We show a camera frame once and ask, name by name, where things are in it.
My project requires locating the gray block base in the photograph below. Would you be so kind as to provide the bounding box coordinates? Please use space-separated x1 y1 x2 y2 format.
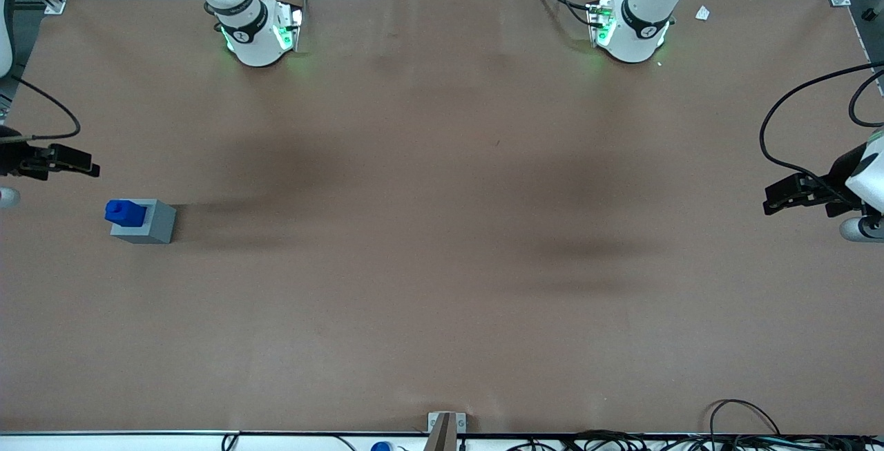
110 199 177 245

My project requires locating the metal camera pole bracket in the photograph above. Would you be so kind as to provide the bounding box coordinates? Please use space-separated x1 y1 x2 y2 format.
427 411 468 435

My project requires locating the black left arm base cable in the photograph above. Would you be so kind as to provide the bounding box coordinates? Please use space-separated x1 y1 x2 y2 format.
530 0 596 28

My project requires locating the short black curved cable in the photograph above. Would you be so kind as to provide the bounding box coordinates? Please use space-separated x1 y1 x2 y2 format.
847 70 884 128

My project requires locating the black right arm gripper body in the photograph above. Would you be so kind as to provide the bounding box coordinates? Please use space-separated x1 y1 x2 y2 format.
0 126 53 180

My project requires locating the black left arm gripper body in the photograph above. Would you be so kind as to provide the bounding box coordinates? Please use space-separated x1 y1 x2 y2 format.
825 144 872 218

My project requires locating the thin dark looped cable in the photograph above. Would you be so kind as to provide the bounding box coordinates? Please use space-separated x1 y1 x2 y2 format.
709 399 782 438

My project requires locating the long black left wrist cable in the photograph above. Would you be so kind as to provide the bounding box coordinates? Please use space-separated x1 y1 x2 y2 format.
759 63 884 207

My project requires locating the blue plastic part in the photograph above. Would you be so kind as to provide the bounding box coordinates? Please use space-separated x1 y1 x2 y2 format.
104 200 148 228

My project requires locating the brown camera pole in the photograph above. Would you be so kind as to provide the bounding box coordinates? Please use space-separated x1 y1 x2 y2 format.
431 413 459 451

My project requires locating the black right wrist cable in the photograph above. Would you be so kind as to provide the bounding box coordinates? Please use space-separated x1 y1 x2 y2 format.
0 75 83 142

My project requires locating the table cover sheet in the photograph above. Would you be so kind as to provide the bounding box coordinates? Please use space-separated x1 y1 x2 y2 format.
0 0 884 436

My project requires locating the tangled black cable bundle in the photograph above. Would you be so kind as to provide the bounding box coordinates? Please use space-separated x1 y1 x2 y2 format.
504 429 884 451

